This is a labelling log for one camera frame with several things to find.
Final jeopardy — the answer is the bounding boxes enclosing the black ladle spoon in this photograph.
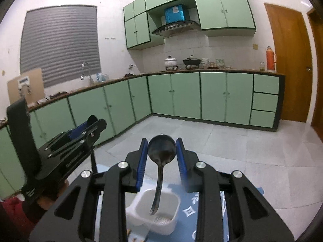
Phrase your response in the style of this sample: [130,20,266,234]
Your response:
[148,134,176,215]

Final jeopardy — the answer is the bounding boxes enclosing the chrome kitchen faucet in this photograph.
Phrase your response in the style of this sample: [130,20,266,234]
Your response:
[80,61,94,85]

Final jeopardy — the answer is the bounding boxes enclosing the green lower kitchen cabinets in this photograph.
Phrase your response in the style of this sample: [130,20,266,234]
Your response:
[0,70,286,199]

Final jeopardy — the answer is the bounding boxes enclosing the green kitchen cabinets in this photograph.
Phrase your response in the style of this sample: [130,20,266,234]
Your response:
[0,70,286,199]
[123,0,256,50]

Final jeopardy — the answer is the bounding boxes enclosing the green upper kitchen cabinets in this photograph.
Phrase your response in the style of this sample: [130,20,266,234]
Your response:
[123,0,256,50]

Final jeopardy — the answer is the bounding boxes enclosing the person's left hand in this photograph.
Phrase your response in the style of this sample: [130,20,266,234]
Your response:
[37,180,69,210]

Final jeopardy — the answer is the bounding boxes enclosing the light blue table mat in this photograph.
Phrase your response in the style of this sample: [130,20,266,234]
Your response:
[95,162,145,241]

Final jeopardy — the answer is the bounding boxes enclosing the white utensil holder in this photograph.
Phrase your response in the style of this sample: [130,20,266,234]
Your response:
[125,188,181,236]

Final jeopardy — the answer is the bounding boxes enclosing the cardboard box on counter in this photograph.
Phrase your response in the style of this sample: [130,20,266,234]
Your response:
[7,68,45,105]

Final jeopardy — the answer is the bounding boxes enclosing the dark blue table mat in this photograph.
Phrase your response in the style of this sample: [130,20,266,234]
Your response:
[148,184,264,242]

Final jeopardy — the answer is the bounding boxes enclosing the grey window blind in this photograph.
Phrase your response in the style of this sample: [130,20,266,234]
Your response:
[20,5,101,88]

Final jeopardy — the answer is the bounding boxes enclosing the white cooking pot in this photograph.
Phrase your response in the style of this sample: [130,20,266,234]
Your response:
[164,56,178,71]

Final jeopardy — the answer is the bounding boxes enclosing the black wok pan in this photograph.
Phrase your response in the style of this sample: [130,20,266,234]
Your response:
[183,55,201,69]

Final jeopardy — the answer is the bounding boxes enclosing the black range hood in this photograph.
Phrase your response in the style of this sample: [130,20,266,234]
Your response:
[152,20,201,38]

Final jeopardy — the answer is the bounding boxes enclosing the orange thermos flask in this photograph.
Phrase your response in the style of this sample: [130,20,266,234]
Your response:
[266,46,275,72]

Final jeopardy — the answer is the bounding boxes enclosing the blue box above hood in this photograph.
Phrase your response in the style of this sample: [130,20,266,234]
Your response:
[164,4,186,24]

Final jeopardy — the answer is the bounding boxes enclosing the brown wooden door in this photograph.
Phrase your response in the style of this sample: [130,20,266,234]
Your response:
[264,3,313,122]
[306,7,323,142]

